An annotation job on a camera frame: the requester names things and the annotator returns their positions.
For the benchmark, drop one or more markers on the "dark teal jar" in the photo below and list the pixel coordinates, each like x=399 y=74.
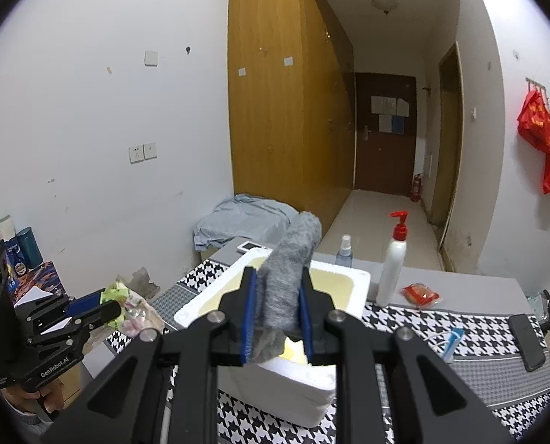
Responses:
x=29 y=247

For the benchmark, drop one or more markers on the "white foam box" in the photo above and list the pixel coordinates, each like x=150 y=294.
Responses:
x=302 y=397

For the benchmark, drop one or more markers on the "white paper sheet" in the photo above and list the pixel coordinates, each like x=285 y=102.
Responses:
x=34 y=297

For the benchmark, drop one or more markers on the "white flat device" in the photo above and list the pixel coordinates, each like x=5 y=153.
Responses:
x=249 y=246

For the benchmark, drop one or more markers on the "patterned dark cloth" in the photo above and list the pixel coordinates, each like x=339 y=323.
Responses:
x=48 y=277

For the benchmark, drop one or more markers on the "blue paper notice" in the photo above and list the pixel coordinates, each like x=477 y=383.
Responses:
x=397 y=124

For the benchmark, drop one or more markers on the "clear blue spray bottle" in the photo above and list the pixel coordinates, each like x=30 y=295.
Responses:
x=344 y=254

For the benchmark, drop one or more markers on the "wooden wardrobe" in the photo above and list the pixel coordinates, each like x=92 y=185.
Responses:
x=279 y=138

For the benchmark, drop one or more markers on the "clear plastic bag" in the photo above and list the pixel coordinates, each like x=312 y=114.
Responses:
x=541 y=307

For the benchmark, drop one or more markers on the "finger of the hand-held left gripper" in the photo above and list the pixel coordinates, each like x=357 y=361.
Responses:
x=104 y=313
x=83 y=306

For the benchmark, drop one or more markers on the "light wooden side door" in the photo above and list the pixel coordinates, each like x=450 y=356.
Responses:
x=448 y=148

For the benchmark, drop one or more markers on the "red snack packet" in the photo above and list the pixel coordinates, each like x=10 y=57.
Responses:
x=420 y=295

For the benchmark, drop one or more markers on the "houndstooth table cloth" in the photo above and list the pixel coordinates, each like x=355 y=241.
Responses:
x=418 y=333

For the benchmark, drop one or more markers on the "square white wall plate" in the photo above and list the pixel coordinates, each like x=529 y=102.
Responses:
x=151 y=58

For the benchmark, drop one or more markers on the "person's left forearm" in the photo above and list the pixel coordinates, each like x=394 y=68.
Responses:
x=30 y=425

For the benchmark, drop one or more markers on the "square white paper notice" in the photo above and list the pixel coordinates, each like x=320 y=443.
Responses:
x=385 y=123

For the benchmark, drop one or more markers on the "person's left hand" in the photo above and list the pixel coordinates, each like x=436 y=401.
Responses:
x=23 y=400

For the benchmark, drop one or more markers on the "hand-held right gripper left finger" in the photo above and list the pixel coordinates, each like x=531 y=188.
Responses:
x=249 y=314

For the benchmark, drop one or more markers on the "large white paper notice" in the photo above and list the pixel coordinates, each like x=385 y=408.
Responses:
x=383 y=104

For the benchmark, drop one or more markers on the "dark brown door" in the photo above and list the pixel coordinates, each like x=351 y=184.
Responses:
x=386 y=162

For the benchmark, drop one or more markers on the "red fire extinguisher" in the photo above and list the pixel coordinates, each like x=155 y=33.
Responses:
x=416 y=188

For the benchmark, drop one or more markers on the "blue grey cloth pile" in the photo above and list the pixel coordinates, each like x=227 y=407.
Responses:
x=242 y=222

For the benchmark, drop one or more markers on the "green patterned cloth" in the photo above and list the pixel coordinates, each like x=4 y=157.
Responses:
x=117 y=292

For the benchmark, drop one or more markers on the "metal wall hook rack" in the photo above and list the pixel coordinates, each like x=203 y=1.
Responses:
x=536 y=83

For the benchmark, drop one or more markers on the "small white paper notice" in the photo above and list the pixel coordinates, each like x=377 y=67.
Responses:
x=403 y=106

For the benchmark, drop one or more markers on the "white wall switch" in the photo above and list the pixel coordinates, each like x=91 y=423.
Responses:
x=150 y=150

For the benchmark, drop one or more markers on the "white wall socket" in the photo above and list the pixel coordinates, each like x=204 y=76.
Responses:
x=136 y=153

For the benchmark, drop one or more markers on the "small blue white object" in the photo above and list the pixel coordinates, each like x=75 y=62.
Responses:
x=453 y=342

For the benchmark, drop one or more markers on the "white red pump bottle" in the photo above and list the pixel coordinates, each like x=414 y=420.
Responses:
x=392 y=268

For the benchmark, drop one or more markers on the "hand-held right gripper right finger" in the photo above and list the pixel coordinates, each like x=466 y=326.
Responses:
x=306 y=319

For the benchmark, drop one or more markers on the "grey sock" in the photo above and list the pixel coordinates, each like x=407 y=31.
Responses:
x=284 y=277

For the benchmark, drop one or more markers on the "black smartphone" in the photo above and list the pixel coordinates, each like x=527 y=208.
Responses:
x=527 y=342

